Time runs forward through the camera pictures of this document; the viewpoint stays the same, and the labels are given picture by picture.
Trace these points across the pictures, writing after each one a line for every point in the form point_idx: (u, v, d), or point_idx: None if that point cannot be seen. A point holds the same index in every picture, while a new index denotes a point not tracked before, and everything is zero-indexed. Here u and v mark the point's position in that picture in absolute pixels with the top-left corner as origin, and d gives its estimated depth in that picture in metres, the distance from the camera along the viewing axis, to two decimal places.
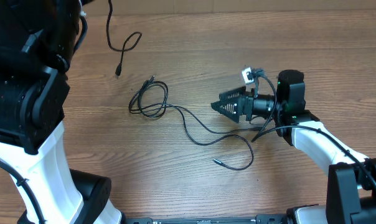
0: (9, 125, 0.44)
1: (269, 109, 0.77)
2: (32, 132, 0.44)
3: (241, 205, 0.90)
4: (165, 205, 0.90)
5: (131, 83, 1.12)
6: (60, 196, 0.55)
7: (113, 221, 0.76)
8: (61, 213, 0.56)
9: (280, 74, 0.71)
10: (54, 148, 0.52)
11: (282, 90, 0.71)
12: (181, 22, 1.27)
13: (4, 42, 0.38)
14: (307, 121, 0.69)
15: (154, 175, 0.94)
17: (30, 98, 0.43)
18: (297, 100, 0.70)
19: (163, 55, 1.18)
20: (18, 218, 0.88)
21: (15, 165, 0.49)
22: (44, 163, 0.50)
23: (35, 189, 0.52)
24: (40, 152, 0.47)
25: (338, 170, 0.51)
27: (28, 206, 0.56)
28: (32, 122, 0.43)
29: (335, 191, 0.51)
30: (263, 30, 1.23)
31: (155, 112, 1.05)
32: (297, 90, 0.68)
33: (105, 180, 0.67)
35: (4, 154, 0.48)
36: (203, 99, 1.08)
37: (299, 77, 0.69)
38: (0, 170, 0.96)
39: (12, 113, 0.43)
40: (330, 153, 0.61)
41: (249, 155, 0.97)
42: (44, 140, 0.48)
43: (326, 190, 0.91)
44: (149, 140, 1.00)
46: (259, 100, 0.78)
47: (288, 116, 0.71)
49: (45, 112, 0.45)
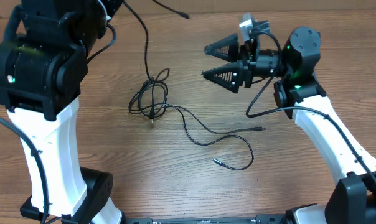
0: (34, 88, 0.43)
1: (271, 71, 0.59)
2: (54, 95, 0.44)
3: (241, 204, 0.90)
4: (165, 205, 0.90)
5: (131, 84, 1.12)
6: (68, 177, 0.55)
7: (114, 221, 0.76)
8: (66, 195, 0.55)
9: (291, 38, 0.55)
10: (70, 119, 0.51)
11: (289, 56, 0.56)
12: (181, 22, 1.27)
13: (47, 10, 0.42)
14: (310, 92, 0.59)
15: (154, 175, 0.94)
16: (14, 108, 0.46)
17: (56, 60, 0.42)
18: (306, 70, 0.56)
19: (163, 55, 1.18)
20: (18, 218, 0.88)
21: (32, 134, 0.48)
22: (60, 132, 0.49)
23: (47, 163, 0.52)
24: (58, 118, 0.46)
25: (349, 186, 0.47)
27: (36, 186, 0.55)
28: (56, 86, 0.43)
29: (343, 205, 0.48)
30: None
31: (155, 112, 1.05)
32: (309, 63, 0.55)
33: (108, 176, 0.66)
35: (20, 122, 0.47)
36: (203, 99, 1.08)
37: (314, 41, 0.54)
38: (0, 170, 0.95)
39: (37, 77, 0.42)
40: (338, 155, 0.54)
41: (249, 155, 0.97)
42: (63, 108, 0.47)
43: (326, 190, 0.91)
44: (149, 140, 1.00)
46: (261, 59, 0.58)
47: (289, 86, 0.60)
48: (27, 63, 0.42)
49: (69, 80, 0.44)
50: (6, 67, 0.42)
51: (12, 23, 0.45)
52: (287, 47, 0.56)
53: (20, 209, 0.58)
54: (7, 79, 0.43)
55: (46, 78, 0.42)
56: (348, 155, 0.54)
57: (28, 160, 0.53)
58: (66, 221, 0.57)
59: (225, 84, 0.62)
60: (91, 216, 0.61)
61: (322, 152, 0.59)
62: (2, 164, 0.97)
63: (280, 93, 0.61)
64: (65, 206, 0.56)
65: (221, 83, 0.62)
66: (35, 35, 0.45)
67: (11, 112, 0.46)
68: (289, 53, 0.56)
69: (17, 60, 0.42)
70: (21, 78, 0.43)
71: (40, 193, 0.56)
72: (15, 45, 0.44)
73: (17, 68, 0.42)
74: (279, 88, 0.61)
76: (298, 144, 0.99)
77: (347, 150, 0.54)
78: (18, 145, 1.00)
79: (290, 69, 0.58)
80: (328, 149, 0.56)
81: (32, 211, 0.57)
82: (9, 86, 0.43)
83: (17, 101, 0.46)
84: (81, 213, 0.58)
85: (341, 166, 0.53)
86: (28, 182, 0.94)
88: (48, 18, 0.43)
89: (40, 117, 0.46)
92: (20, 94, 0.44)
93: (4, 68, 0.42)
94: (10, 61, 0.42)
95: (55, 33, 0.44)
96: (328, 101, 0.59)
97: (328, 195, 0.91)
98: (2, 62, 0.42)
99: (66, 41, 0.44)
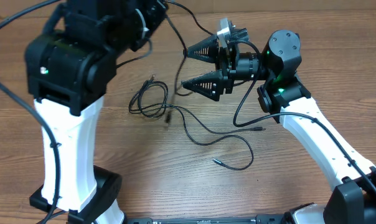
0: (63, 83, 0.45)
1: (251, 76, 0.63)
2: (82, 92, 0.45)
3: (241, 204, 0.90)
4: (165, 205, 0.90)
5: (131, 84, 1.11)
6: (81, 173, 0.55)
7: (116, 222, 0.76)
8: (78, 191, 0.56)
9: (271, 44, 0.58)
10: (93, 119, 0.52)
11: (269, 61, 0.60)
12: (181, 22, 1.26)
13: (89, 10, 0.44)
14: (294, 94, 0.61)
15: (155, 175, 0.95)
16: (41, 99, 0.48)
17: (89, 59, 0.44)
18: (288, 74, 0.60)
19: (163, 55, 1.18)
20: (18, 218, 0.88)
21: (54, 125, 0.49)
22: (82, 127, 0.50)
23: (65, 157, 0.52)
24: (82, 114, 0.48)
25: (346, 193, 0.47)
27: (48, 177, 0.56)
28: (85, 84, 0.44)
29: (342, 211, 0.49)
30: (263, 30, 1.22)
31: (155, 112, 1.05)
32: (291, 66, 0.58)
33: (117, 177, 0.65)
35: (45, 113, 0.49)
36: (203, 100, 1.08)
37: (292, 45, 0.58)
38: (1, 170, 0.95)
39: (68, 73, 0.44)
40: (330, 160, 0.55)
41: (249, 156, 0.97)
42: (88, 105, 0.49)
43: (326, 190, 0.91)
44: (150, 140, 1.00)
46: (239, 66, 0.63)
47: (273, 91, 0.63)
48: (61, 58, 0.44)
49: (98, 79, 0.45)
50: (41, 58, 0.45)
51: (54, 18, 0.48)
52: (267, 53, 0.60)
53: (30, 198, 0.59)
54: (40, 71, 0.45)
55: (78, 73, 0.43)
56: (340, 160, 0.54)
57: (46, 152, 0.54)
58: (73, 217, 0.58)
59: (205, 93, 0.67)
60: (96, 216, 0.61)
61: (314, 155, 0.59)
62: (2, 164, 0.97)
63: (264, 98, 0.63)
64: (74, 201, 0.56)
65: (202, 92, 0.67)
66: (75, 33, 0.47)
67: (37, 102, 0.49)
68: (269, 58, 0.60)
69: (52, 53, 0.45)
70: (53, 71, 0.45)
71: (51, 186, 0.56)
72: (51, 40, 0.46)
73: (51, 60, 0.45)
74: (263, 93, 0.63)
76: (298, 144, 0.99)
77: (339, 153, 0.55)
78: (18, 145, 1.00)
79: (272, 74, 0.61)
80: (320, 153, 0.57)
81: (40, 201, 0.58)
82: (40, 77, 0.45)
83: (45, 92, 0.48)
84: (88, 213, 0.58)
85: (335, 171, 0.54)
86: (28, 182, 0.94)
88: (88, 18, 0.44)
89: (65, 111, 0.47)
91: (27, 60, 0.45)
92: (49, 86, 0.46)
93: (39, 59, 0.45)
94: (46, 55, 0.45)
95: (92, 33, 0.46)
96: (314, 102, 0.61)
97: (328, 195, 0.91)
98: (37, 54, 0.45)
99: (101, 42, 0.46)
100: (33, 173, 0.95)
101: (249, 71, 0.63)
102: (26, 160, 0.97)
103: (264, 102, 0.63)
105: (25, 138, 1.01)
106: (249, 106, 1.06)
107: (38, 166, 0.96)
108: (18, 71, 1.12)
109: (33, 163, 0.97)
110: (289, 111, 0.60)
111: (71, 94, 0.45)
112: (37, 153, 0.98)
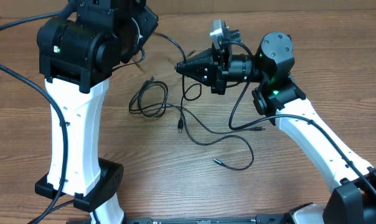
0: (75, 60, 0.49)
1: (244, 78, 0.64)
2: (91, 69, 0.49)
3: (241, 204, 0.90)
4: (165, 205, 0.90)
5: (131, 83, 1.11)
6: (86, 155, 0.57)
7: (117, 219, 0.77)
8: (84, 173, 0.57)
9: (263, 47, 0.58)
10: (100, 98, 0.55)
11: (263, 64, 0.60)
12: (180, 22, 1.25)
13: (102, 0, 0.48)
14: (289, 95, 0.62)
15: (154, 175, 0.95)
16: (51, 78, 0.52)
17: (98, 39, 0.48)
18: (282, 75, 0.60)
19: (162, 55, 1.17)
20: (18, 218, 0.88)
21: (63, 105, 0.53)
22: (90, 106, 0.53)
23: (73, 137, 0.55)
24: (91, 91, 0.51)
25: (345, 195, 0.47)
27: (55, 161, 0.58)
28: (94, 61, 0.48)
29: (341, 212, 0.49)
30: (263, 30, 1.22)
31: (155, 112, 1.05)
32: (285, 68, 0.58)
33: (117, 167, 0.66)
35: (56, 93, 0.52)
36: (204, 100, 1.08)
37: (286, 46, 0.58)
38: (0, 170, 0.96)
39: (78, 51, 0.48)
40: (328, 162, 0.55)
41: (249, 156, 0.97)
42: (97, 83, 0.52)
43: (325, 190, 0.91)
44: (149, 140, 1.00)
46: (233, 66, 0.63)
47: (267, 93, 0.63)
48: (73, 38, 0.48)
49: (106, 58, 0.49)
50: (54, 38, 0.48)
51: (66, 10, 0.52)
52: (260, 56, 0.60)
53: (36, 184, 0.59)
54: (53, 50, 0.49)
55: (89, 52, 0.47)
56: (338, 162, 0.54)
57: (54, 132, 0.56)
58: (79, 201, 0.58)
59: (198, 78, 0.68)
60: (99, 204, 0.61)
61: (312, 157, 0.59)
62: (3, 164, 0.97)
63: (260, 101, 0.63)
64: (79, 185, 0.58)
65: (195, 76, 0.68)
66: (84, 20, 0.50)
67: (48, 82, 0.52)
68: (261, 60, 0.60)
69: (65, 33, 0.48)
70: (65, 49, 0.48)
71: (58, 170, 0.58)
72: (63, 22, 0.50)
73: (64, 39, 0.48)
74: (258, 96, 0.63)
76: None
77: (336, 155, 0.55)
78: (18, 145, 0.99)
79: (266, 76, 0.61)
80: (318, 155, 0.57)
81: (45, 188, 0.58)
82: (54, 55, 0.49)
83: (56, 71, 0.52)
84: (94, 197, 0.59)
85: (333, 173, 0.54)
86: (28, 182, 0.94)
88: (101, 8, 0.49)
89: (75, 89, 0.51)
91: (40, 40, 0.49)
92: (61, 64, 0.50)
93: (51, 38, 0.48)
94: (58, 35, 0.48)
95: (103, 22, 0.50)
96: (309, 103, 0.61)
97: (327, 195, 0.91)
98: (50, 34, 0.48)
99: (111, 29, 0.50)
100: (33, 173, 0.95)
101: (242, 73, 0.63)
102: (26, 160, 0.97)
103: (260, 105, 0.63)
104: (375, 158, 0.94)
105: (25, 138, 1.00)
106: (249, 106, 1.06)
107: (38, 166, 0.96)
108: (18, 71, 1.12)
109: (33, 163, 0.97)
110: (284, 113, 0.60)
111: (81, 71, 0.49)
112: (36, 153, 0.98)
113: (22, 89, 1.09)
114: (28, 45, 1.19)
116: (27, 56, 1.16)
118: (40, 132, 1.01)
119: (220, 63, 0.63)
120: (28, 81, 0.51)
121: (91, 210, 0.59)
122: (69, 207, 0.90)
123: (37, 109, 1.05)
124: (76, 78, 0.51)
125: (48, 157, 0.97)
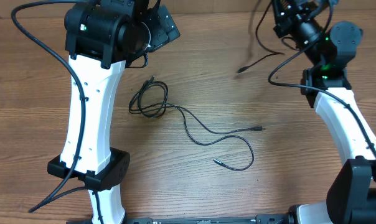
0: (99, 37, 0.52)
1: (304, 43, 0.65)
2: (114, 46, 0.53)
3: (241, 205, 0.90)
4: (165, 205, 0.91)
5: (131, 83, 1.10)
6: (101, 133, 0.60)
7: (117, 216, 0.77)
8: (98, 151, 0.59)
9: (332, 32, 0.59)
10: (117, 77, 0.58)
11: (326, 47, 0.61)
12: (180, 22, 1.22)
13: None
14: (335, 84, 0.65)
15: (154, 175, 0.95)
16: (76, 55, 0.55)
17: (121, 20, 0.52)
18: (339, 65, 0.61)
19: (162, 55, 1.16)
20: (18, 218, 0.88)
21: (85, 81, 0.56)
22: (110, 81, 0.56)
23: (91, 112, 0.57)
24: (111, 68, 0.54)
25: (355, 167, 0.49)
27: (70, 137, 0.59)
28: (117, 40, 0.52)
29: (345, 183, 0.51)
30: (263, 30, 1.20)
31: (155, 112, 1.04)
32: (345, 59, 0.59)
33: (124, 155, 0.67)
35: (78, 68, 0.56)
36: (203, 99, 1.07)
37: (353, 38, 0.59)
38: (0, 170, 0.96)
39: (103, 31, 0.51)
40: (350, 140, 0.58)
41: (249, 155, 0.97)
42: (117, 62, 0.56)
43: (326, 190, 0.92)
44: (149, 140, 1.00)
46: (307, 26, 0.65)
47: (317, 76, 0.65)
48: (99, 17, 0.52)
49: (126, 38, 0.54)
50: (81, 18, 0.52)
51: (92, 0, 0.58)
52: (327, 39, 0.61)
53: (49, 163, 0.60)
54: (79, 28, 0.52)
55: (112, 29, 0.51)
56: (360, 141, 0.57)
57: (72, 107, 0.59)
58: (89, 178, 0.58)
59: (276, 9, 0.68)
60: (108, 187, 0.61)
61: (337, 137, 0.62)
62: (3, 164, 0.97)
63: (307, 82, 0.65)
64: (93, 162, 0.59)
65: (276, 7, 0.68)
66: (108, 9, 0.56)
67: (73, 58, 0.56)
68: (327, 44, 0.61)
69: (91, 14, 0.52)
70: (91, 28, 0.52)
71: (72, 147, 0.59)
72: (89, 5, 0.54)
73: (90, 19, 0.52)
74: (307, 76, 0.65)
76: (298, 144, 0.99)
77: (360, 136, 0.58)
78: (18, 145, 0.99)
79: (323, 60, 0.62)
80: (342, 133, 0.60)
81: (57, 167, 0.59)
82: (79, 33, 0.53)
83: (79, 50, 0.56)
84: (105, 176, 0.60)
85: (352, 149, 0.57)
86: (28, 182, 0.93)
88: None
89: (97, 65, 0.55)
91: (68, 22, 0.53)
92: (86, 42, 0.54)
93: (79, 18, 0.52)
94: (85, 15, 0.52)
95: (123, 10, 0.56)
96: (353, 94, 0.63)
97: None
98: (78, 14, 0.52)
99: (131, 17, 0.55)
100: (33, 173, 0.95)
101: (307, 36, 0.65)
102: (25, 160, 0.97)
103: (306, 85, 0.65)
104: None
105: (25, 138, 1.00)
106: (249, 106, 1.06)
107: (37, 166, 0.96)
108: (18, 71, 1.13)
109: (33, 163, 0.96)
110: (325, 94, 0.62)
111: (104, 48, 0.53)
112: (36, 153, 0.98)
113: (22, 89, 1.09)
114: (27, 45, 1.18)
116: (27, 57, 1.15)
118: (40, 132, 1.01)
119: (301, 14, 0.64)
120: (55, 55, 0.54)
121: (102, 188, 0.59)
122: (69, 207, 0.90)
123: (37, 109, 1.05)
124: (99, 56, 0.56)
125: (48, 157, 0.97)
